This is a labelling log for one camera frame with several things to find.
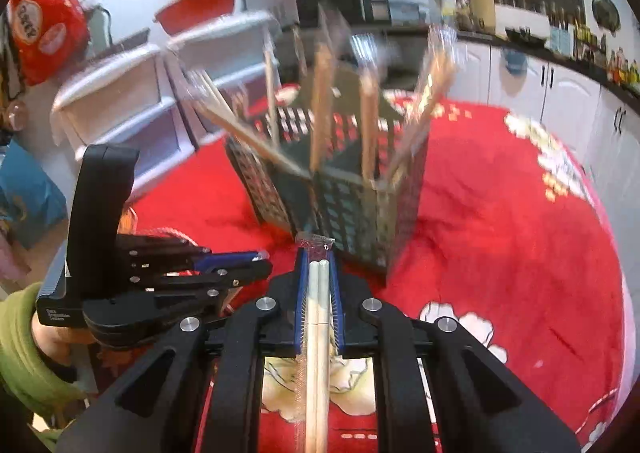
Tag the white plastic drawer tower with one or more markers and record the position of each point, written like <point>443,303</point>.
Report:
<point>125,99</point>
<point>230,49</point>

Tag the black wok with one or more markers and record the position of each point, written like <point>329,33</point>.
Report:
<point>524,37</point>

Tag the hanging metal pot lid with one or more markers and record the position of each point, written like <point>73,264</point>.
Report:
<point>606,15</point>

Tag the chopstick pair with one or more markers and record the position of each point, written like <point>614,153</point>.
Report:
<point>440,64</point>
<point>271,93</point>
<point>314,330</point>
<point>211,104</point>
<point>332,35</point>
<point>367,55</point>

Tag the left hand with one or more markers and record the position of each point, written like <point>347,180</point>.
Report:
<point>57,342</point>

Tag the white lower cabinets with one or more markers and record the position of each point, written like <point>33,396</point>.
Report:
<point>597,123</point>

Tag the wooden cutting board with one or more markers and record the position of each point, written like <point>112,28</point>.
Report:
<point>482,14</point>

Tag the red shopping bag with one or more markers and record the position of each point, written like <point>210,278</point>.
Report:
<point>46,34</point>

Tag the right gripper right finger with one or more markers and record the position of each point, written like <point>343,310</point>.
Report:
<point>437,388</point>

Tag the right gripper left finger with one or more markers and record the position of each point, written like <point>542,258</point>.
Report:
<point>199,388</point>

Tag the red plastic basin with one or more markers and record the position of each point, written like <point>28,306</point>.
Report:
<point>182,15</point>

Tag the green left sleeve forearm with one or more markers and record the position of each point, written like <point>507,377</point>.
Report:
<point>39,383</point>

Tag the brown perforated utensil holder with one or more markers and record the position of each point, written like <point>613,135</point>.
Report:
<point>369,226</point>

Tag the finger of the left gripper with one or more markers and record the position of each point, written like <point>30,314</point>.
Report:
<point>211,262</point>
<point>140,312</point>

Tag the red floral tablecloth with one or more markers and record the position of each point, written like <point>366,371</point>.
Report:
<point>505,243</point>

